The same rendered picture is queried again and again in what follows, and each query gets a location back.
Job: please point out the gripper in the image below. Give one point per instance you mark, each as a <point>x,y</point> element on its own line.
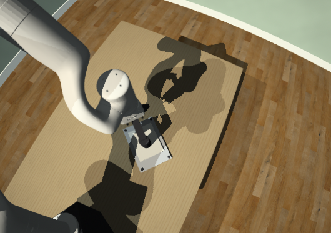
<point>141,109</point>

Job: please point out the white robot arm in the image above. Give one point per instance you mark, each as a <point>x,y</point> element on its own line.
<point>33,30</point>

